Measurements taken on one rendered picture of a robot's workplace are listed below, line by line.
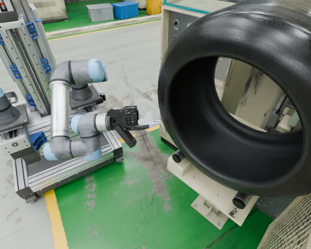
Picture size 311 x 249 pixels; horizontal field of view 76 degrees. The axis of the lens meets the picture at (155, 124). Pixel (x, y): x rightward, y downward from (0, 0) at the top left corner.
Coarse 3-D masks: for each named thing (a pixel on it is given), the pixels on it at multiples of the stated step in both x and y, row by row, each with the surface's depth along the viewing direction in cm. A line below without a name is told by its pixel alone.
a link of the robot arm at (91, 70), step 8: (72, 64) 94; (80, 64) 94; (88, 64) 94; (96, 64) 95; (72, 72) 93; (80, 72) 94; (88, 72) 94; (96, 72) 96; (104, 72) 134; (72, 80) 95; (80, 80) 96; (88, 80) 97; (96, 80) 98; (104, 80) 139
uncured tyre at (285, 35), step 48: (288, 0) 46; (192, 48) 51; (240, 48) 42; (288, 48) 37; (192, 96) 89; (288, 96) 40; (192, 144) 84; (240, 144) 87; (288, 144) 74; (288, 192) 52
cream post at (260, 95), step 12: (252, 72) 80; (252, 84) 83; (264, 84) 79; (276, 84) 76; (252, 96) 85; (264, 96) 82; (276, 96) 81; (240, 108) 92; (252, 108) 88; (264, 108) 84; (252, 120) 91; (264, 120) 88; (204, 204) 158
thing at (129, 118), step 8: (112, 112) 77; (120, 112) 75; (128, 112) 77; (136, 112) 79; (112, 120) 79; (120, 120) 79; (128, 120) 77; (136, 120) 78; (112, 128) 80; (128, 128) 78
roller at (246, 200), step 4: (240, 192) 70; (236, 196) 69; (240, 196) 69; (244, 196) 69; (248, 196) 69; (236, 200) 68; (240, 200) 68; (244, 200) 68; (248, 200) 69; (236, 204) 69; (240, 204) 68; (244, 204) 67; (240, 208) 69
